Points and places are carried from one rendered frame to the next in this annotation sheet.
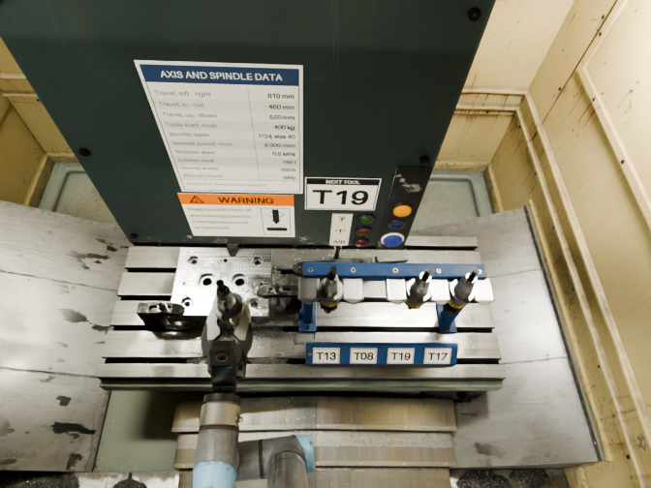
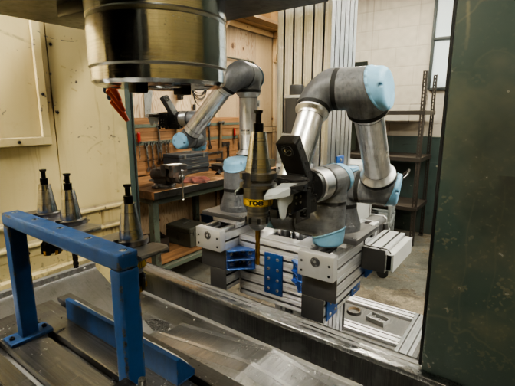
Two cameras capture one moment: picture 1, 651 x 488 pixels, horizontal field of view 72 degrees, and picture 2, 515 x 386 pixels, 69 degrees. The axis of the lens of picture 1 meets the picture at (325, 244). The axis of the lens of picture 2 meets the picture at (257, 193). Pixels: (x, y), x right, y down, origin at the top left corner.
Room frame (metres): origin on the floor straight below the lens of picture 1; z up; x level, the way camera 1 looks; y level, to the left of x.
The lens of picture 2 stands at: (0.84, 0.61, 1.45)
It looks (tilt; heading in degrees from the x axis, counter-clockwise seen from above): 12 degrees down; 221
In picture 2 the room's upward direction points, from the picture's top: straight up
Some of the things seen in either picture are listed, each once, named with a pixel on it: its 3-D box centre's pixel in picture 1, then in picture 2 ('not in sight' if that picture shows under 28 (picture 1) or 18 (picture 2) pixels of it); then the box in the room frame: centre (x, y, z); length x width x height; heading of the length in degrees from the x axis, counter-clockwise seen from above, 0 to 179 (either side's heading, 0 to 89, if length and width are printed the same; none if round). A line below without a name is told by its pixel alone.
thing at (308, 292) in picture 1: (308, 290); (149, 250); (0.48, 0.03, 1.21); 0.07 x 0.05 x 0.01; 5
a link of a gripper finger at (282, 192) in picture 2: (215, 324); (281, 203); (0.34, 0.22, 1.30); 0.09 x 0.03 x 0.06; 18
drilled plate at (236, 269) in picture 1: (224, 284); not in sight; (0.60, 0.30, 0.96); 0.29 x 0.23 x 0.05; 95
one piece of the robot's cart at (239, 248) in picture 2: not in sight; (241, 260); (-0.24, -0.43, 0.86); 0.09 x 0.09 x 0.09; 5
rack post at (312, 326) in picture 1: (308, 297); (129, 345); (0.54, 0.04, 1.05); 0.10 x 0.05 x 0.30; 5
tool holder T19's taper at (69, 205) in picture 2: (421, 283); (69, 204); (0.50, -0.24, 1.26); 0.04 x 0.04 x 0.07
